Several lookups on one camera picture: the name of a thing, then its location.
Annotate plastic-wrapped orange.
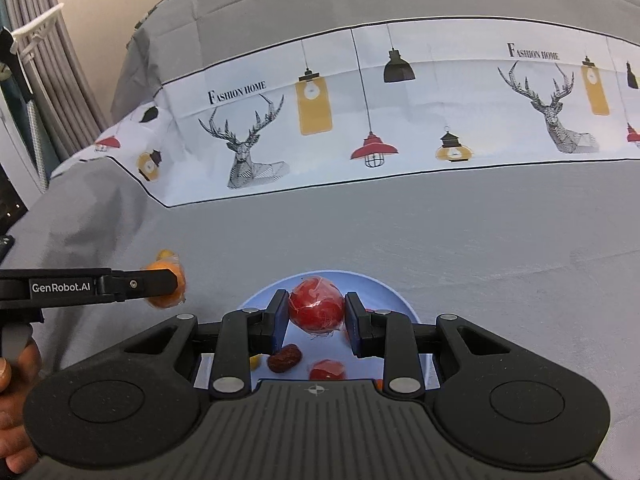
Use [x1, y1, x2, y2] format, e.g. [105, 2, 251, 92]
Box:
[142, 250, 189, 309]

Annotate grey curtain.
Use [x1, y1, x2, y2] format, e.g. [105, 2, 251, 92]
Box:
[0, 0, 117, 183]

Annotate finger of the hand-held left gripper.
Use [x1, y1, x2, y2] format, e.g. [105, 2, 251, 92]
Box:
[97, 267, 181, 306]

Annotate blue plate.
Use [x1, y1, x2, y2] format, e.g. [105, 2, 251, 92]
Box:
[240, 269, 437, 393]

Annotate person's left hand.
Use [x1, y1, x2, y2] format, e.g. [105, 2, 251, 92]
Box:
[0, 337, 44, 478]

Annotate white plastic hanger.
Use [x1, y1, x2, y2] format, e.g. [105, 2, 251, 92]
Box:
[10, 3, 66, 68]

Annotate grey printed blanket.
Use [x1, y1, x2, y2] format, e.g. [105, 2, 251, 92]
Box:
[10, 0, 640, 480]

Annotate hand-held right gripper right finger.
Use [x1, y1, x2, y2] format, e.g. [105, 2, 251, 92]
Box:
[344, 291, 507, 401]

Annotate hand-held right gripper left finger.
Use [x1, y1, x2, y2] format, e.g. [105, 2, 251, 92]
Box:
[122, 290, 291, 401]

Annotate red candy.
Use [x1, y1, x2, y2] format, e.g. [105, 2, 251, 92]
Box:
[287, 275, 347, 335]
[308, 358, 347, 382]

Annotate dried red date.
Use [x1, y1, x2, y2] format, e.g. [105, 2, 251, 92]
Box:
[266, 343, 303, 374]

